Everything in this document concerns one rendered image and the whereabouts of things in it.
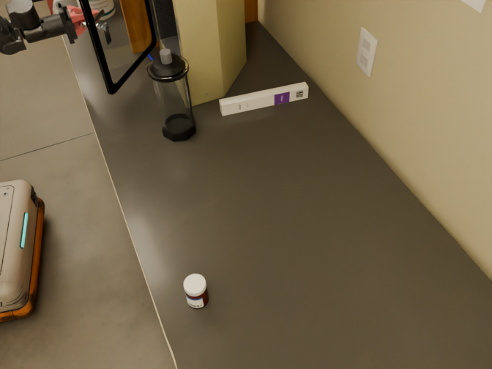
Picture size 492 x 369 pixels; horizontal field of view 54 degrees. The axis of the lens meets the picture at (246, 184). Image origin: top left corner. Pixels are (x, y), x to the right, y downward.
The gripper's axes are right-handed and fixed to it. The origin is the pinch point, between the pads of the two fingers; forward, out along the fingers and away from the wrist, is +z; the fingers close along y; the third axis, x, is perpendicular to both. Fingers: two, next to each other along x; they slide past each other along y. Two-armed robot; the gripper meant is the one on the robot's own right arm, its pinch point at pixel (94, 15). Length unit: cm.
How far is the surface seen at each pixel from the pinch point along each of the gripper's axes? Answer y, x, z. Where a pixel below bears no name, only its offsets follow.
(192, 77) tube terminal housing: -16.1, -19.5, 20.6
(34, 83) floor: -119, 163, -42
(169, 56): -0.2, -29.5, 13.0
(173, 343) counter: -26, -90, -10
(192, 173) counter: -26, -47, 10
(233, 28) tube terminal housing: -8.7, -11.8, 37.6
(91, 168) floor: -119, 68, -23
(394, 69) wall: -3, -57, 62
